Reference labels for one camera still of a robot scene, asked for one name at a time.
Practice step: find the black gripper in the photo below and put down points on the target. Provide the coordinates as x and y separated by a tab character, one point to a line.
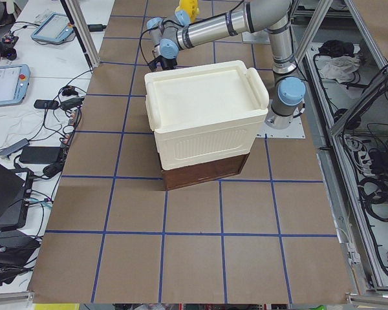
167	63

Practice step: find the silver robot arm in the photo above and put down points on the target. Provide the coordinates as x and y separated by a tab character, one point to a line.
182	31

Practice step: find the brown wooden drawer cabinet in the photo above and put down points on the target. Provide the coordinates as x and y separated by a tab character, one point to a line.
203	172

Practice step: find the cream plastic storage box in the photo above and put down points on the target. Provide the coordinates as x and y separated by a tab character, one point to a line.
205	113

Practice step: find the yellow plush toy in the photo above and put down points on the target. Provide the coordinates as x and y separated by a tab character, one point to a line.
191	7

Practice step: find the upper blue teach pendant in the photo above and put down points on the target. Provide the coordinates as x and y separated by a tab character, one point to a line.
56	29

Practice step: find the blue teach pendant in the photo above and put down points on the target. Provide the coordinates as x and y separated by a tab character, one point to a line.
56	29
14	81

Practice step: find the lower blue teach pendant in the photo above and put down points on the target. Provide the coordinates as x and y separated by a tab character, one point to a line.
14	81

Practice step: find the grey usb hub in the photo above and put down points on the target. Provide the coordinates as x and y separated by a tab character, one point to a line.
17	146

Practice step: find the black power brick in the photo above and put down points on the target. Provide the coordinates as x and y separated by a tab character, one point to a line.
39	155

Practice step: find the black cloth bundle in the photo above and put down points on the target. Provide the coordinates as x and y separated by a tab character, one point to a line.
337	48

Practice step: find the white cloth rag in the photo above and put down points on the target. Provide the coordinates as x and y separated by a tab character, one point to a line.
341	69

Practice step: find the black laptop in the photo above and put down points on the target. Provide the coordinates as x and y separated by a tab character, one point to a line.
15	190

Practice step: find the aluminium frame post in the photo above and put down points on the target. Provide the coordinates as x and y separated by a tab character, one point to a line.
81	30

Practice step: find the metal base plate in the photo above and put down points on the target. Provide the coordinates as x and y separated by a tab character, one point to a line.
294	131

